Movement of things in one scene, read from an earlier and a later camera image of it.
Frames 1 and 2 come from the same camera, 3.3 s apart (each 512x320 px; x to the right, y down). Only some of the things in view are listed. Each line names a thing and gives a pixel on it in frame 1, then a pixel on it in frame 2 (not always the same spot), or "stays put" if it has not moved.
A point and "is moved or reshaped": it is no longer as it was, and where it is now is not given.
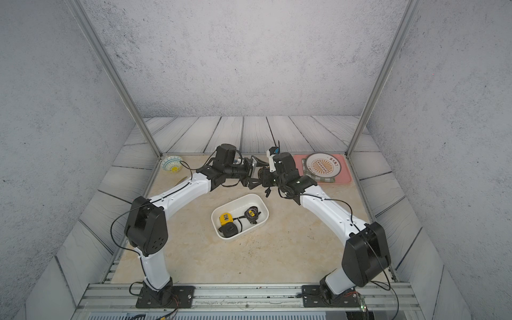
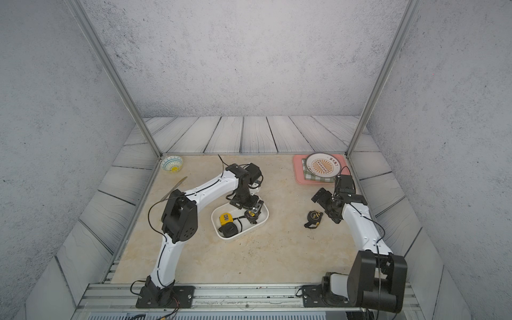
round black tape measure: (261, 174) is moved or reshaped
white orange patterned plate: (323, 165) stays put
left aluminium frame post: (78, 9) stays put
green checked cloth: (328, 179) stays put
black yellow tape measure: (252, 214) stays put
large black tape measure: (229, 229) stays put
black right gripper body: (271, 179) → (327, 202)
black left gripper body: (243, 171) → (250, 201)
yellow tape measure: (225, 218) stays put
